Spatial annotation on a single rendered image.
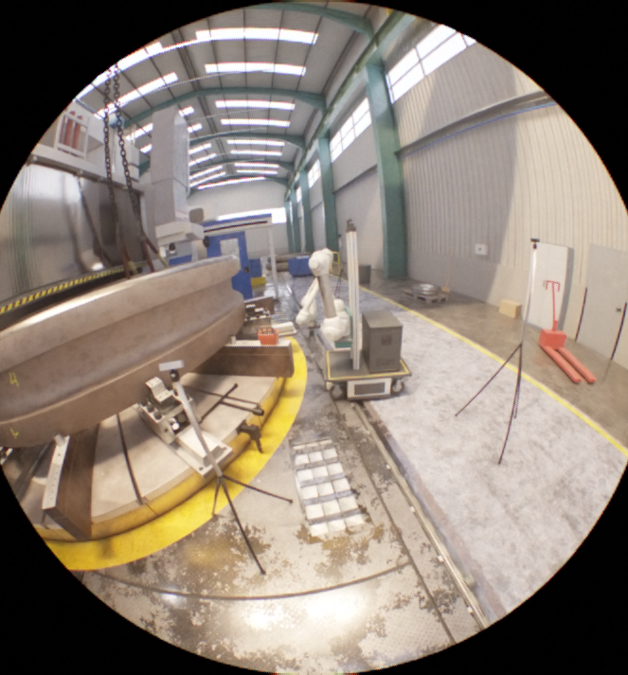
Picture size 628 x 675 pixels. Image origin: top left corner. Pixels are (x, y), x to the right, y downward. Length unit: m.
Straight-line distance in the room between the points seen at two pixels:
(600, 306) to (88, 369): 7.62
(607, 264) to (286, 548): 6.56
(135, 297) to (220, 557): 1.91
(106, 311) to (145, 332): 0.44
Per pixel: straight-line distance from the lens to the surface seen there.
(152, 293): 2.03
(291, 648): 1.68
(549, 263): 6.09
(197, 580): 1.87
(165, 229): 6.50
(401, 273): 11.14
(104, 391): 2.05
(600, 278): 6.22
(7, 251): 4.32
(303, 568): 1.70
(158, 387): 1.97
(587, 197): 6.53
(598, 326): 6.29
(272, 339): 2.42
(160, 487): 1.93
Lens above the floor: 1.65
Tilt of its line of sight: 22 degrees down
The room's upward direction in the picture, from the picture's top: 5 degrees counter-clockwise
